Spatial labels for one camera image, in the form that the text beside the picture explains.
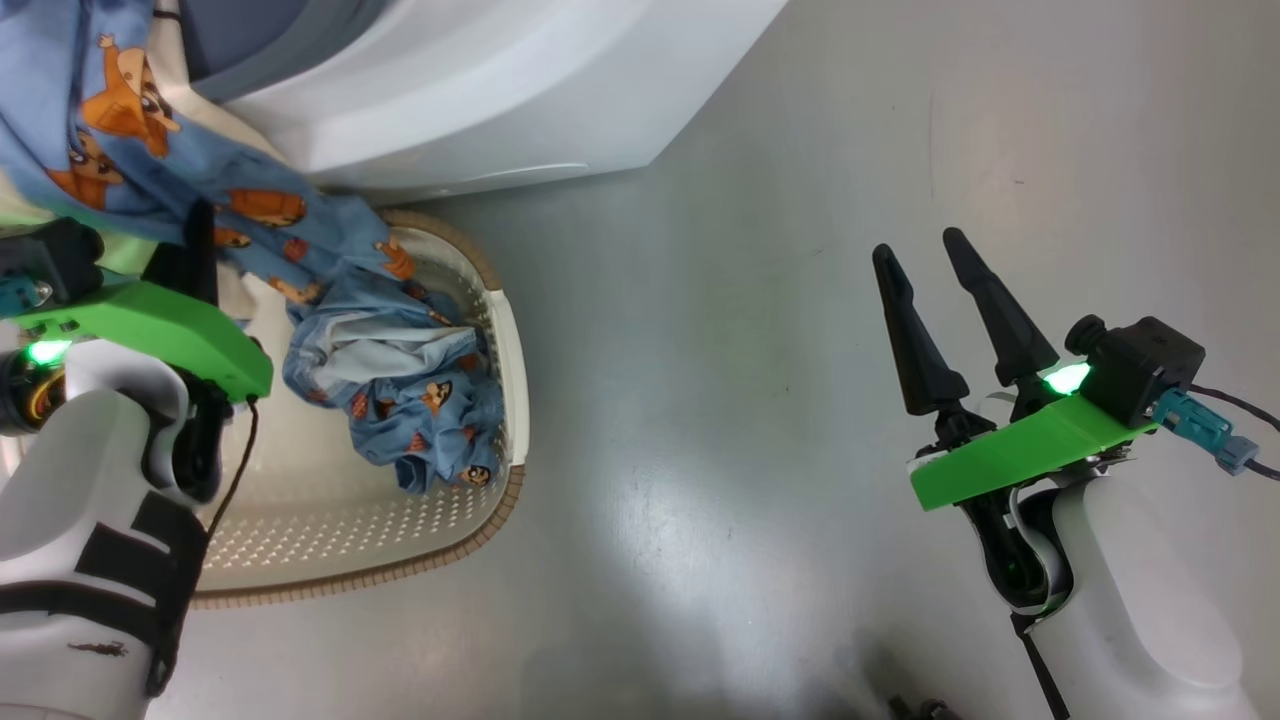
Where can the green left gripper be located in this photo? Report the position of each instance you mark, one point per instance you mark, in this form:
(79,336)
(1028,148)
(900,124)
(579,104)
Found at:
(170,325)

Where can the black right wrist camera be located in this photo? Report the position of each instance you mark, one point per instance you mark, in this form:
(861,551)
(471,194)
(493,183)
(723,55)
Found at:
(1140,365)

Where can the white front-load washing machine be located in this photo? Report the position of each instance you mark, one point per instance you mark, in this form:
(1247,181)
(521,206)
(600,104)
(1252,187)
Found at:
(480,90)

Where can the cream perforated laundry basket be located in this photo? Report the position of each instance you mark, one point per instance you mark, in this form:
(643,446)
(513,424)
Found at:
(330,540)

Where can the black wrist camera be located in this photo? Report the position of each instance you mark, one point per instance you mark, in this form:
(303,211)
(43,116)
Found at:
(55,260)
(1140,365)

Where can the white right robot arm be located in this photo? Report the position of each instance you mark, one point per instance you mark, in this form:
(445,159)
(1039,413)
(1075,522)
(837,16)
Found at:
(1130,610)

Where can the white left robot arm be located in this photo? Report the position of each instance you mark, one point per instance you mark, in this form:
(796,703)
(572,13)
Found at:
(60,520)

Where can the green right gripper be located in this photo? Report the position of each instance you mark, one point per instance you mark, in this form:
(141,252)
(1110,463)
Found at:
(1020,450)

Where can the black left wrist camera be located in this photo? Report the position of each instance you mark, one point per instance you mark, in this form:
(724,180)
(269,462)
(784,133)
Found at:
(55,260)

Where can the blue cartoon print garment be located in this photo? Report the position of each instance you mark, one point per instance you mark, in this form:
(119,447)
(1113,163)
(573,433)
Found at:
(120,150)
(410,400)

